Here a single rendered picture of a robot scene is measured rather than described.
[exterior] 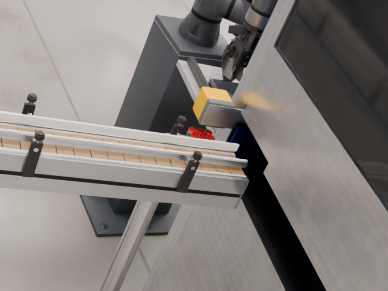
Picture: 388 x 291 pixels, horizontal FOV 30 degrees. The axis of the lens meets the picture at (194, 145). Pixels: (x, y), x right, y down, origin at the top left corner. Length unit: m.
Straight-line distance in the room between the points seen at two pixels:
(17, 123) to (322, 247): 0.69
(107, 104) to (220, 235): 1.87
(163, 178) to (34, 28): 2.51
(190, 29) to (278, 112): 1.00
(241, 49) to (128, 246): 0.63
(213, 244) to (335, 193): 0.50
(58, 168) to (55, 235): 1.22
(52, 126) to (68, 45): 2.40
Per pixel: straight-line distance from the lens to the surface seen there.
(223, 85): 2.15
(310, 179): 1.51
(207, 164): 1.71
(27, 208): 2.84
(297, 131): 1.57
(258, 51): 1.77
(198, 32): 2.59
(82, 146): 1.56
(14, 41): 3.87
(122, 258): 1.85
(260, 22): 2.02
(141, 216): 1.76
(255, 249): 1.68
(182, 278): 2.01
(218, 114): 1.78
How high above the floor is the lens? 1.84
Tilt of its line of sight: 31 degrees down
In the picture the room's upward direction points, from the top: 25 degrees clockwise
